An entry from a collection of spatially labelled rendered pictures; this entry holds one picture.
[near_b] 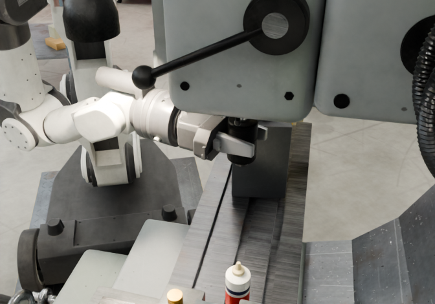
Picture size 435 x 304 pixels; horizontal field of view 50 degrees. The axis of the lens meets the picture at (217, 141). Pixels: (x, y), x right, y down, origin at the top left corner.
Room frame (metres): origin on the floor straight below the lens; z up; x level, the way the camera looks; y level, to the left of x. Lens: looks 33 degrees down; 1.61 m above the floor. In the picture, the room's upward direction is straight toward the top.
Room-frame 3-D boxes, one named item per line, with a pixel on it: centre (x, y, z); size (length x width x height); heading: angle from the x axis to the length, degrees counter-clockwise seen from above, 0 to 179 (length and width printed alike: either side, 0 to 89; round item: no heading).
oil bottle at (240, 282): (0.51, -0.03, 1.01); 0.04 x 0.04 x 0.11
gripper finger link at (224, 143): (0.59, -0.02, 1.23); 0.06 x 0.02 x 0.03; 63
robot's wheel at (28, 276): (1.04, 0.59, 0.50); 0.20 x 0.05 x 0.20; 10
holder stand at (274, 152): (0.91, -0.10, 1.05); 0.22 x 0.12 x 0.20; 176
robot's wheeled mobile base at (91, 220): (1.33, 0.37, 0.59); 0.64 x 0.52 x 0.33; 10
